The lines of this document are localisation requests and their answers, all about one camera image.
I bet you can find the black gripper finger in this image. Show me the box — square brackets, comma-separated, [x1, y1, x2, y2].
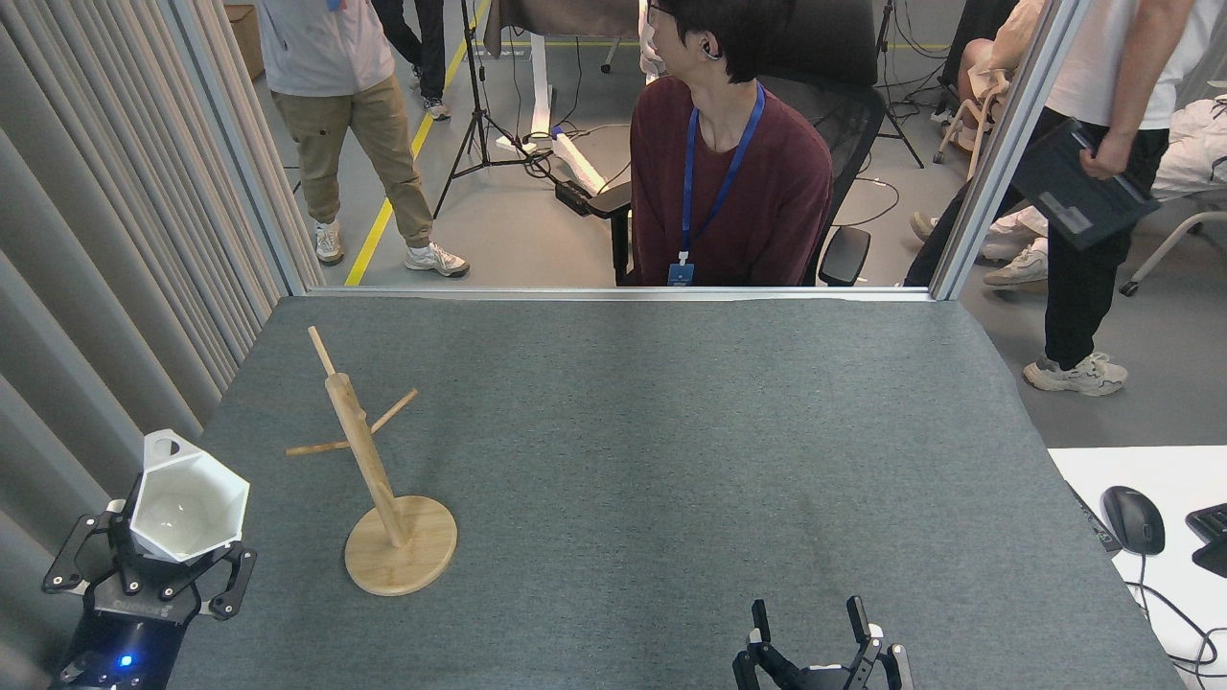
[42, 511, 135, 595]
[177, 541, 258, 620]
[844, 595, 914, 690]
[732, 599, 801, 690]

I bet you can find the white faceted cup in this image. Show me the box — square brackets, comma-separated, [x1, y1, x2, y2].
[127, 428, 251, 564]

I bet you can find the dark tablet case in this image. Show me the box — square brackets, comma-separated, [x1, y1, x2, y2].
[1011, 120, 1161, 252]

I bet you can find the wooden cup storage rack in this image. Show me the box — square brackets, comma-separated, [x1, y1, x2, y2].
[284, 326, 459, 597]

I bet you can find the standing person's hand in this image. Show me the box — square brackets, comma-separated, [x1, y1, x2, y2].
[1080, 129, 1137, 181]

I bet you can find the black flat strip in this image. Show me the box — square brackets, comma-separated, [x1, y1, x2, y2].
[1066, 479, 1123, 557]

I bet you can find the grey pleated curtain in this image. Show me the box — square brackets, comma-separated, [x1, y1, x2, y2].
[0, 0, 332, 690]

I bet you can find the black computer mouse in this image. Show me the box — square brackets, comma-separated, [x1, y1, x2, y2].
[1100, 486, 1167, 557]

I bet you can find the black keyboard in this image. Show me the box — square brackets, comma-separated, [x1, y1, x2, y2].
[1186, 503, 1227, 579]

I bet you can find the white side table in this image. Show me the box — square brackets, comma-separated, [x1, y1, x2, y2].
[1047, 446, 1227, 690]

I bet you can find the standing person with tablet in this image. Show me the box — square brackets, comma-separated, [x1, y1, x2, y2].
[903, 0, 1227, 397]

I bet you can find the seated person at table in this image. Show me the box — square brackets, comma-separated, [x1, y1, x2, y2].
[630, 0, 835, 287]

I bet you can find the white rolling chair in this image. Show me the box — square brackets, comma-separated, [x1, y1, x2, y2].
[1120, 192, 1227, 296]

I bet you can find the person in khaki trousers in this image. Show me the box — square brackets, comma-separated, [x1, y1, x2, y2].
[257, 0, 471, 279]

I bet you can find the cardboard box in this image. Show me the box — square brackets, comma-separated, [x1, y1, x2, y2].
[225, 5, 266, 80]

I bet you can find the black tripod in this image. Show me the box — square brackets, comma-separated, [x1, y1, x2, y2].
[868, 0, 926, 171]
[431, 0, 557, 219]

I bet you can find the black office chair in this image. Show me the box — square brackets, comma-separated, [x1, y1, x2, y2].
[585, 0, 888, 288]

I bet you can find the person in black trousers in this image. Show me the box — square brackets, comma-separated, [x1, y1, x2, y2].
[372, 0, 451, 122]

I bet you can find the seated person in white trousers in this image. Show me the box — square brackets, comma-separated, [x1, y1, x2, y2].
[980, 96, 1227, 288]

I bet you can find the seated person in beige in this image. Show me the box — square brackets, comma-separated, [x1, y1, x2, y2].
[959, 0, 1048, 106]

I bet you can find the dark cloth desk top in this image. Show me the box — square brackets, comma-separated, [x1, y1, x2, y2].
[484, 0, 643, 54]

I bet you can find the black mouse cable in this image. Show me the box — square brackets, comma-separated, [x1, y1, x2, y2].
[1123, 554, 1227, 686]

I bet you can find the silver table rail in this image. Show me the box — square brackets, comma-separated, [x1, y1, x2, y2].
[305, 285, 936, 304]

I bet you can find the blue lanyard with badge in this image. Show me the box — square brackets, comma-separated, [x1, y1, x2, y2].
[667, 81, 768, 287]

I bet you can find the silver post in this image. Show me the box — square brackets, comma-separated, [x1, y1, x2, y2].
[928, 0, 1092, 302]

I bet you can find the white desk frame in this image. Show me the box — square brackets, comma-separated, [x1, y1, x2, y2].
[494, 34, 610, 193]

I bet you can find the pale frame chair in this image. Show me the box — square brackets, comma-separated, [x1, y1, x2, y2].
[933, 67, 1007, 183]

